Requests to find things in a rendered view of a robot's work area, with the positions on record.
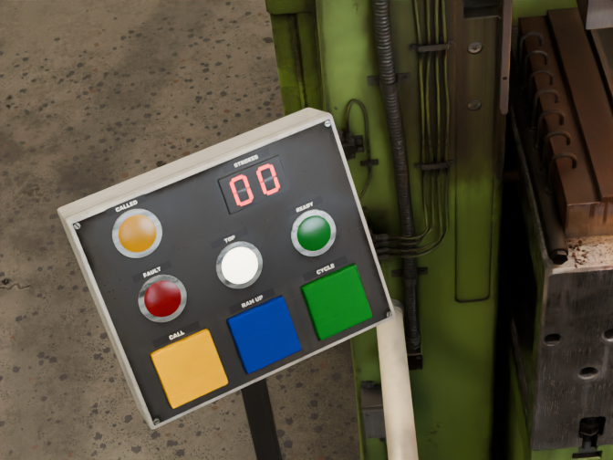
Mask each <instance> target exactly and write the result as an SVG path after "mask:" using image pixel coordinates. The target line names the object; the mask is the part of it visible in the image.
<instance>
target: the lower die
mask: <svg viewBox="0 0 613 460"><path fill-rule="evenodd" d="M530 31H535V32H538V33H540V34H541V35H542V36H543V38H544V44H543V45H542V46H539V38H538V37H536V36H529V37H526V38H525V39H524V40H523V45H522V62H521V66H522V67H523V59H524V56H525V55H526V54H527V53H528V52H530V51H532V50H536V49H540V50H544V51H545V52H546V54H547V55H548V64H547V65H544V61H545V58H544V56H543V55H540V54H534V55H532V56H530V57H529V58H528V59H527V67H526V84H527V80H528V77H529V75H530V74H531V73H532V72H533V71H535V70H537V69H540V68H546V69H549V70H550V71H551V72H552V73H553V74H554V83H553V84H552V85H549V75H547V74H546V73H539V74H537V75H535V76H534V77H533V79H532V91H531V102H532V106H533V97H534V95H535V94H536V92H537V91H539V90H541V89H554V90H556V91H557V92H558V94H559V101H558V102H557V103H555V95H554V94H552V93H544V94H542V95H540V96H539V97H538V99H537V105H536V118H535V120H536V124H537V123H538V118H539V116H540V114H541V113H542V112H544V111H546V110H551V109H557V110H561V111H562V112H563V113H564V114H565V124H564V125H560V116H559V115H558V114H555V113H551V114H548V115H546V116H544V118H543V122H542V134H541V142H542V146H543V143H544V138H545V136H546V135H547V134H548V133H550V132H552V131H566V132H568V133H569V134H570V136H571V143H570V144H569V145H566V137H565V136H564V135H555V136H553V137H551V138H550V139H549V140H548V144H547V156H546V164H547V168H548V167H549V162H550V160H551V158H552V157H553V156H555V155H556V154H558V153H560V152H570V153H572V154H574V155H575V156H576V157H577V167H576V168H575V169H573V168H572V159H571V158H568V157H562V158H559V159H557V160H556V161H555V162H554V169H553V179H552V186H553V190H554V194H555V198H556V203H557V207H558V211H559V214H560V218H561V222H562V226H563V229H564V233H565V237H574V236H585V235H606V234H613V77H612V74H611V71H610V68H609V65H608V61H607V58H606V55H605V52H604V49H603V47H602V44H601V41H600V38H599V35H598V32H597V29H585V27H584V24H583V21H582V18H581V15H580V12H579V9H578V7H570V8H560V9H551V10H547V15H546V16H529V17H519V18H518V36H517V53H518V40H519V38H520V36H521V35H523V34H524V33H526V32H530Z"/></svg>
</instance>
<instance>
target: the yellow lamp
mask: <svg viewBox="0 0 613 460"><path fill-rule="evenodd" d="M156 235H157V232H156V227H155V224H154V223H153V222H152V221H151V219H150V218H149V217H147V216H144V215H140V214H135V215H133V216H130V217H128V218H127V219H126V220H124V221H123V223H122V224H121V225H120V228H119V241H120V243H121V245H122V246H123V247H124V248H125V249H127V250H128V251H130V252H134V253H139V252H143V251H145V250H147V249H149V248H150V247H151V246H152V244H153V243H154V241H155V239H156Z"/></svg>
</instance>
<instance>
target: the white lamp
mask: <svg viewBox="0 0 613 460"><path fill-rule="evenodd" d="M256 269H257V259H256V256H255V254H254V253H253V252H252V251H251V250H250V249H247V248H244V247H237V248H235V249H233V250H231V251H230V252H228V253H227V254H226V256H225V257H224V259H223V263H222V270H223V274H224V276H225V277H226V278H227V279H228V280H229V281H231V282H233V283H236V284H241V283H244V282H246V281H248V280H250V279H251V278H252V277H253V276H254V274H255V272H256Z"/></svg>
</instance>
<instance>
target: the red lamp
mask: <svg viewBox="0 0 613 460"><path fill-rule="evenodd" d="M181 300H182V295H181V291H180V290H179V288H178V287H177V286H176V285H175V284H173V283H172V282H170V281H166V280H162V281H158V282H156V283H154V284H152V285H151V286H150V287H149V288H148V289H147V291H146V293H145V297H144V304H145V307H146V309H147V310H148V311H149V312H150V313H151V314H152V315H153V316H156V317H161V318H162V317H167V316H170V315H171V314H173V313H174V312H175V311H176V310H177V309H178V307H179V306H180V304H181Z"/></svg>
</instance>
